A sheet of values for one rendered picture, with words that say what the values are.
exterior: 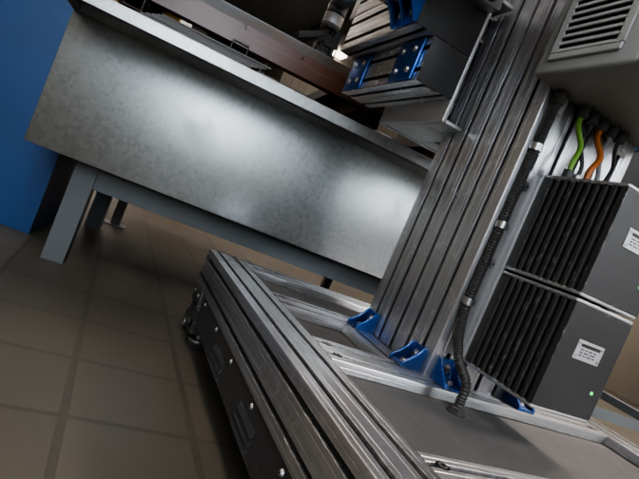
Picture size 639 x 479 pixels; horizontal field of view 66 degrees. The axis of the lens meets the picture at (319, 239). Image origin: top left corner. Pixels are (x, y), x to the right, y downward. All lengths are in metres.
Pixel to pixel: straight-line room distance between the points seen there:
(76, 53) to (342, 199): 0.81
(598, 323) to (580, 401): 0.13
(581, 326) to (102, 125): 1.19
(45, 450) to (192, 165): 0.88
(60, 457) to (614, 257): 0.81
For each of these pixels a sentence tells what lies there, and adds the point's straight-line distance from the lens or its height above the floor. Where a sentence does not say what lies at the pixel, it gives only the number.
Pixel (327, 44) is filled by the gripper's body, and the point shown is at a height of 1.01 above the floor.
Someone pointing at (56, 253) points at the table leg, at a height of 0.03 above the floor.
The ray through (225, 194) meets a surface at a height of 0.36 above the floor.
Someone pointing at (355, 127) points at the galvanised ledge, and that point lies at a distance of 1.35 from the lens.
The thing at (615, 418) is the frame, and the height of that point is 0.18.
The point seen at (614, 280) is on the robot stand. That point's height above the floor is 0.50.
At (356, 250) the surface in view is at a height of 0.35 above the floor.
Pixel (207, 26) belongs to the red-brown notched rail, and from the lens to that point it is 1.51.
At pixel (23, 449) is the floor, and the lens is 0.77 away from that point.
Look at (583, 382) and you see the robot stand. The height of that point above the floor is 0.34.
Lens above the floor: 0.42
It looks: 3 degrees down
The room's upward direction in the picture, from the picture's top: 23 degrees clockwise
